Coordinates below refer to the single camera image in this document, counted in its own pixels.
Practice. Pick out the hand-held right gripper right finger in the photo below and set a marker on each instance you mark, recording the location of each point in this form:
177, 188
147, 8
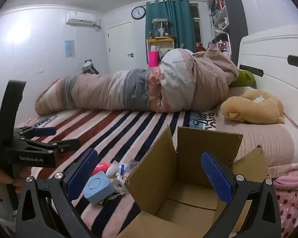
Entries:
217, 178

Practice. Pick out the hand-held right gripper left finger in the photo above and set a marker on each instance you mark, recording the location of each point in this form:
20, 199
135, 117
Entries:
81, 177

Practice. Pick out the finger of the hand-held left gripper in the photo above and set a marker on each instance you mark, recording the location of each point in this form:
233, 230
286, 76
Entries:
64, 145
46, 131

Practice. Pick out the brown cardboard box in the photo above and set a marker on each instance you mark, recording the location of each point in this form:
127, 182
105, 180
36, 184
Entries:
183, 198

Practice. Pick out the light blue square device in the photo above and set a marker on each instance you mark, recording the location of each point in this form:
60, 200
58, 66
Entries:
99, 187

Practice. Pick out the small red round object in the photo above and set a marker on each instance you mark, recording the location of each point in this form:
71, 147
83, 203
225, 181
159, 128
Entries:
101, 167

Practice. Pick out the red navy striped blanket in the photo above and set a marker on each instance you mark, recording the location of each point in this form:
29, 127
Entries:
89, 129

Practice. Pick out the small white bottle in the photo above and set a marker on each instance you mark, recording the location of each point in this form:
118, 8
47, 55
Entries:
112, 169

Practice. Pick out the small white blue tube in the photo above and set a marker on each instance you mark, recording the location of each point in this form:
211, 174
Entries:
122, 169

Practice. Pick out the clear plastic wrapper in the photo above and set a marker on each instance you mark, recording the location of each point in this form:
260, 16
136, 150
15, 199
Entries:
132, 165

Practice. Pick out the pink ribbed pillow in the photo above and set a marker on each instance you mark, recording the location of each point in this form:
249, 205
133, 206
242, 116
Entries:
263, 141

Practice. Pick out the small pink bag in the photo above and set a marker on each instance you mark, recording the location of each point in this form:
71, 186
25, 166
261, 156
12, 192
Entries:
290, 179

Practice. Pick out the rolled pink grey quilt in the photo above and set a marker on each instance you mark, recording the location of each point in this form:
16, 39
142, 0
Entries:
114, 91

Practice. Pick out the tan plush toy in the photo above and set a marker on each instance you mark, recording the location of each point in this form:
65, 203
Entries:
258, 111

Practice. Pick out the pink polka dot cloth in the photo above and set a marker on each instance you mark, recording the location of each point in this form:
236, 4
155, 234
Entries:
293, 208

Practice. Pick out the green plush toy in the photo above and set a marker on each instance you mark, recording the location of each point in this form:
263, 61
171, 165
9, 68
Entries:
243, 79

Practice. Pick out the white door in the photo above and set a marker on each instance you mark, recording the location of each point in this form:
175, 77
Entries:
120, 47

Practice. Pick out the bright pink paper bag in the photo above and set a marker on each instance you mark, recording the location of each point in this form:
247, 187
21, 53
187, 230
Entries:
154, 59

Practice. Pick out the white bed headboard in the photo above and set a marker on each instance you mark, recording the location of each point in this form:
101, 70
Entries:
275, 54

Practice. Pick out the yellow side table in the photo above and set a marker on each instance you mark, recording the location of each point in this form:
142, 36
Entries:
161, 41

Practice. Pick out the glass display case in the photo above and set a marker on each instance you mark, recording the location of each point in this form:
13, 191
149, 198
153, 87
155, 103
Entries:
160, 28

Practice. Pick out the window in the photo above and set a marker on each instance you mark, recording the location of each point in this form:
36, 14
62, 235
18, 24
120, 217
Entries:
195, 22

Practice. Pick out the teal curtain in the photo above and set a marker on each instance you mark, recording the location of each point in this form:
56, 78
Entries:
178, 22

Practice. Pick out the dark tall bookshelf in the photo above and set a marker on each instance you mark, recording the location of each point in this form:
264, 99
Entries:
232, 12

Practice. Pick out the light blue wall poster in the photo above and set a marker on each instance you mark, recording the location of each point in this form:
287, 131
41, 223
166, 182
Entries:
69, 48

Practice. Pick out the white wall air conditioner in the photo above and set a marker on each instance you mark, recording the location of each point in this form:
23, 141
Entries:
80, 18

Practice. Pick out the round black wall clock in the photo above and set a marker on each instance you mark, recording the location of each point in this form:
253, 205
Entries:
138, 12

